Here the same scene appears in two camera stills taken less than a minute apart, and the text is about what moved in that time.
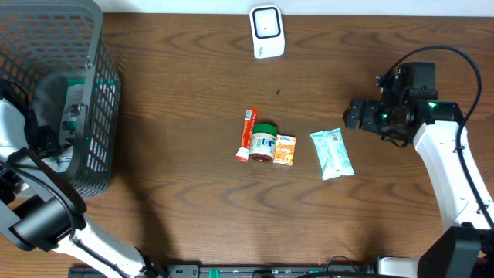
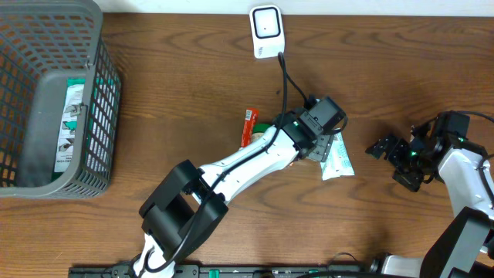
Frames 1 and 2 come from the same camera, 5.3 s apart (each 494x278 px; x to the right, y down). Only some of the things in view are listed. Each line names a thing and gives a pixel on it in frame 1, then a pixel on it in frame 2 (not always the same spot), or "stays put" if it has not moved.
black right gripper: (372, 106) -> (410, 181)
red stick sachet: (245, 149) stays put
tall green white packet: (74, 98) stays put
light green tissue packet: (333, 153) stays put
